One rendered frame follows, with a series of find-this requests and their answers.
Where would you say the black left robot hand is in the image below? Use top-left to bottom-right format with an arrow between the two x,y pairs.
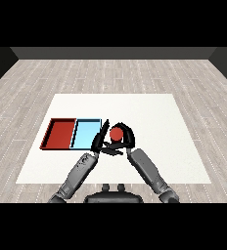
90,118 -> 124,156

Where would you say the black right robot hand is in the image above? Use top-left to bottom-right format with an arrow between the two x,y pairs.
104,122 -> 136,150

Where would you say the small red can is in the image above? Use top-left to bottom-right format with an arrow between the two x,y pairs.
109,126 -> 125,143

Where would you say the light blue shallow open box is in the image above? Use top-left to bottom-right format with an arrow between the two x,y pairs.
69,117 -> 103,150

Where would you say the red shallow open box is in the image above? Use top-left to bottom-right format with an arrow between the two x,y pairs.
39,117 -> 77,151

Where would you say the dark grey robot body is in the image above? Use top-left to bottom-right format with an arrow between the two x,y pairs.
83,184 -> 145,204

